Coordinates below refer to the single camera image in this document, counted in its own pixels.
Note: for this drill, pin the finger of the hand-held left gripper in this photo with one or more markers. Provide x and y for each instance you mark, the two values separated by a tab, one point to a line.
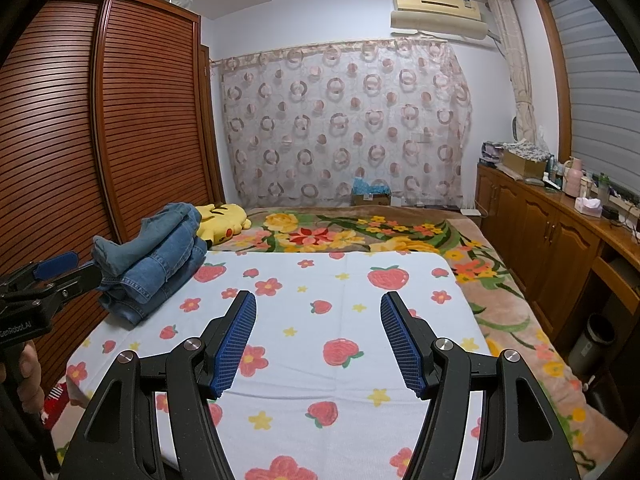
57	265
80	277

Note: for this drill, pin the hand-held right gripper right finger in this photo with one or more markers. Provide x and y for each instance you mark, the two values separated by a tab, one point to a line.
402	345

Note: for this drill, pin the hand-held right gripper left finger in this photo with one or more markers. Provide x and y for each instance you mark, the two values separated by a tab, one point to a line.
235	340

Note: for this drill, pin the blue denim pants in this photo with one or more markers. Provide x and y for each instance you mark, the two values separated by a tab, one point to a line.
160	280

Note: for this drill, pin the person's left hand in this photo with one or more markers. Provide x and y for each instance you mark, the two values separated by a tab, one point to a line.
32	375

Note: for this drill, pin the strawberry flower print bed sheet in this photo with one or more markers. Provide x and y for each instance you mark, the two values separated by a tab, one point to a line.
300	380

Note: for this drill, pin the red printed cloth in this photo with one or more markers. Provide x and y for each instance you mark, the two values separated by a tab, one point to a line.
56	402

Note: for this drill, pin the yellow plush toy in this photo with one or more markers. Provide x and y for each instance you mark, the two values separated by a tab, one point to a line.
222	222

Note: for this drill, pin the floral plush blanket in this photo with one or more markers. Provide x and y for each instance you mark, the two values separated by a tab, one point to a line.
350	230

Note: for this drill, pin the cardboard box with blue cloth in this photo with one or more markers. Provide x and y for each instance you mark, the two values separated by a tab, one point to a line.
372	199

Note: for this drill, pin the wooden louvred wardrobe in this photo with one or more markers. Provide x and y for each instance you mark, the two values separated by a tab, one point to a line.
140	110

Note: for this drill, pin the wooden sideboard cabinet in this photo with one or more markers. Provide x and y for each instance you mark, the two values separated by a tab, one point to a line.
540	230

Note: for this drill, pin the black waste bin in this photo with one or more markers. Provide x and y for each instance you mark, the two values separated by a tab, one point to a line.
592	345

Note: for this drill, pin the dark printed box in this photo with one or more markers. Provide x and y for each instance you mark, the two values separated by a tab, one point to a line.
492	152

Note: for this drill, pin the open cardboard box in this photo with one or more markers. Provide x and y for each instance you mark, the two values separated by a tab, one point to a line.
520	165

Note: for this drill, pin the circle pattern sheer curtain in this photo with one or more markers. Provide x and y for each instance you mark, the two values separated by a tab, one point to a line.
340	125

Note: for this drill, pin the pink tissue box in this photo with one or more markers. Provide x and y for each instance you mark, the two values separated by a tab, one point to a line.
587	207

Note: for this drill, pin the pink thermos jug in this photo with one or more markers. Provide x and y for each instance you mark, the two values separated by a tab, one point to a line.
573	180

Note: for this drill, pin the small oval desk mirror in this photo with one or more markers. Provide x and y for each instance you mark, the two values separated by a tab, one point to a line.
518	129

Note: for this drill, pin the white power strip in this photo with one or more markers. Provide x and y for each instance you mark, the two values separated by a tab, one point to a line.
625	195

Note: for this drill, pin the beige tied window curtain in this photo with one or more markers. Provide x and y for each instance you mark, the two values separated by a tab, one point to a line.
515	60

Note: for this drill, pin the grey window blind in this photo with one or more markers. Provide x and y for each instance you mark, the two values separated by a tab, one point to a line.
595	85

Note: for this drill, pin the wooden window frame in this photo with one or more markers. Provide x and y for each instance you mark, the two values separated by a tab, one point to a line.
550	60

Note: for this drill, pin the cream wall air conditioner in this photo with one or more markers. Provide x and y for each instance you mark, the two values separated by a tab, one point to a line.
435	15

